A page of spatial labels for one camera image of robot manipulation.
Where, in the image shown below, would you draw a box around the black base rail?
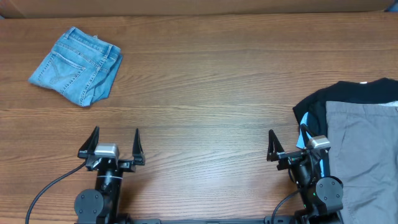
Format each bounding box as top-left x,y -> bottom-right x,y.
74,215 -> 343,224

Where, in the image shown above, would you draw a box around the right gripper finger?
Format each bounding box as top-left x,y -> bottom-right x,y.
267,129 -> 285,161
300,123 -> 316,138

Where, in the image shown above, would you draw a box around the cardboard panel behind table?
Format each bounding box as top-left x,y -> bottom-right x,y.
1,0 -> 394,19

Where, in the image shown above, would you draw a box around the grey garment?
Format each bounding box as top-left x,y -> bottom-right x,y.
326,101 -> 397,223

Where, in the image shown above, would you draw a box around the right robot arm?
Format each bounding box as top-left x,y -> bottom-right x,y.
267,124 -> 343,223

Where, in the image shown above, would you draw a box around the black garment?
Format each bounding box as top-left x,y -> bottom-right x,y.
293,78 -> 397,136

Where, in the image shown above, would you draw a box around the light blue denim jeans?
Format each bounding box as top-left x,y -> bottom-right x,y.
29,27 -> 123,107

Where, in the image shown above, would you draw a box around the light blue garment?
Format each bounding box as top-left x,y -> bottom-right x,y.
296,113 -> 328,178

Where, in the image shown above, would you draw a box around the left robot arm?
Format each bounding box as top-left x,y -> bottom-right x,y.
74,127 -> 146,224

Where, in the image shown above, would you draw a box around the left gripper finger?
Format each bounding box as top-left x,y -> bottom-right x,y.
132,128 -> 146,165
79,126 -> 100,154

